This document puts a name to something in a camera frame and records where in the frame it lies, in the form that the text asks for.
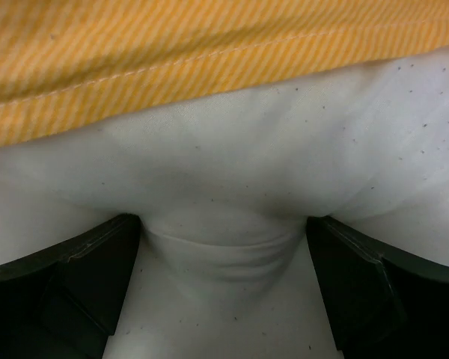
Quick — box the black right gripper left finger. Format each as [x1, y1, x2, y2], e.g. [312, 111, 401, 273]
[0, 214, 141, 358]

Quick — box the yellow Mickey Mouse pillowcase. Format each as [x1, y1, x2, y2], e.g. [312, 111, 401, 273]
[0, 1, 449, 147]

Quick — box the white pillow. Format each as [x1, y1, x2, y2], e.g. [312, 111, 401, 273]
[0, 48, 449, 358]

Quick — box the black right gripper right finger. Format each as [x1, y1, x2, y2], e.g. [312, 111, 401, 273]
[306, 217, 449, 359]

